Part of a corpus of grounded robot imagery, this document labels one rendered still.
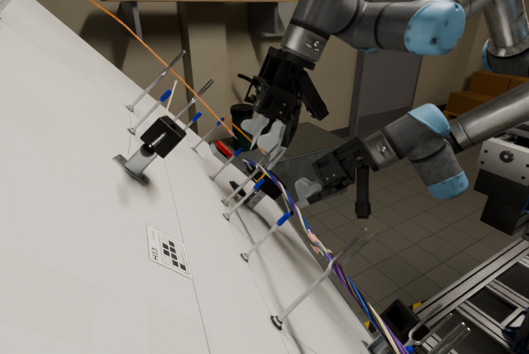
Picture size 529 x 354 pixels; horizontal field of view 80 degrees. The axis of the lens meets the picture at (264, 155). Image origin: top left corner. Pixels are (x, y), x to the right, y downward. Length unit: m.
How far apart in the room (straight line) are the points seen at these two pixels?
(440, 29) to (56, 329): 0.52
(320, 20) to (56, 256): 0.48
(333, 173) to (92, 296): 0.55
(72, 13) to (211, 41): 0.93
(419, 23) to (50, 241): 0.51
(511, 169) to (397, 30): 0.64
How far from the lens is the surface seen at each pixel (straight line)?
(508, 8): 1.06
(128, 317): 0.23
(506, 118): 0.83
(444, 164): 0.71
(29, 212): 0.25
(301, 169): 2.39
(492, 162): 1.11
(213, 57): 2.67
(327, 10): 0.57
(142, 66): 2.70
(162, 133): 0.35
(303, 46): 0.56
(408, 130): 0.68
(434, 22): 0.54
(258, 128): 0.65
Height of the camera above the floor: 1.46
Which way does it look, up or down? 25 degrees down
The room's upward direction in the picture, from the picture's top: straight up
